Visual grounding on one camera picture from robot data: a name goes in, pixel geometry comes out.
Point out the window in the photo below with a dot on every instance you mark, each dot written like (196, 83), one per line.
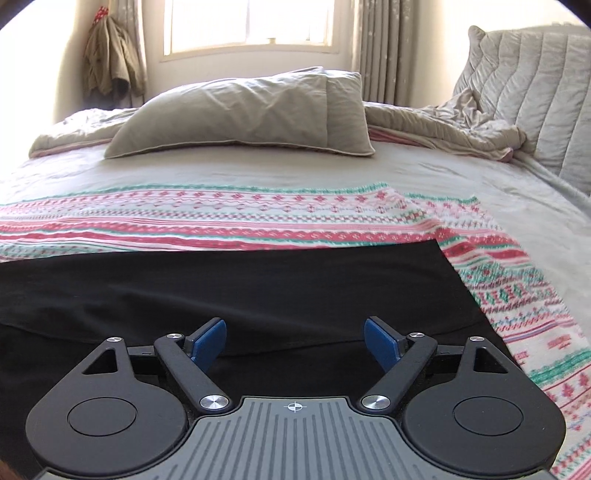
(249, 23)

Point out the grey quilt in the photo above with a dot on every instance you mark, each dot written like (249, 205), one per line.
(429, 127)

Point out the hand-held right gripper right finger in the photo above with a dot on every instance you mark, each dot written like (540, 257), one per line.
(381, 344)

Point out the black pants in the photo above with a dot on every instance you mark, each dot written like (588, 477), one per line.
(258, 286)

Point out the bed with grey sheet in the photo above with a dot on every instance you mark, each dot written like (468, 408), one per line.
(277, 170)

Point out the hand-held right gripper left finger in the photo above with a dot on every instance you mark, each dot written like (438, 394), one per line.
(207, 340)

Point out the hanging olive jacket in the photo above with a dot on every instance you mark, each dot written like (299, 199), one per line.
(108, 60)

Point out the grey quilted headboard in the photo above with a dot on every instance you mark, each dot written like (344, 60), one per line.
(535, 92)

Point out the large grey pillow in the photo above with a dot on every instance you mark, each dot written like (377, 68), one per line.
(231, 113)

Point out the grey patterned curtain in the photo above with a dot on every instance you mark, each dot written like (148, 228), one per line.
(131, 18)
(383, 46)

